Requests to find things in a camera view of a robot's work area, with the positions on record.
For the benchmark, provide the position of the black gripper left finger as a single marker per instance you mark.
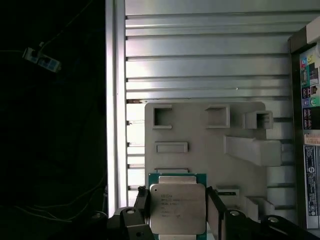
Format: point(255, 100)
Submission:
point(130, 225)

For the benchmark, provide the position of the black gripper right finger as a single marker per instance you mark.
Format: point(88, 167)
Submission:
point(217, 220)

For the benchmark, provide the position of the silver topped CPU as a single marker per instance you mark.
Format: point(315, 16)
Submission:
point(177, 200)

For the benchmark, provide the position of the grey parts rack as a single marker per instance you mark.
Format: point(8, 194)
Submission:
point(200, 155)

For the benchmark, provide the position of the open grey PC case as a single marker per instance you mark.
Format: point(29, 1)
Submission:
point(296, 100)

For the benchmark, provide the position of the white blue power strip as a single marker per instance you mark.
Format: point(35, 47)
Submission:
point(42, 60)

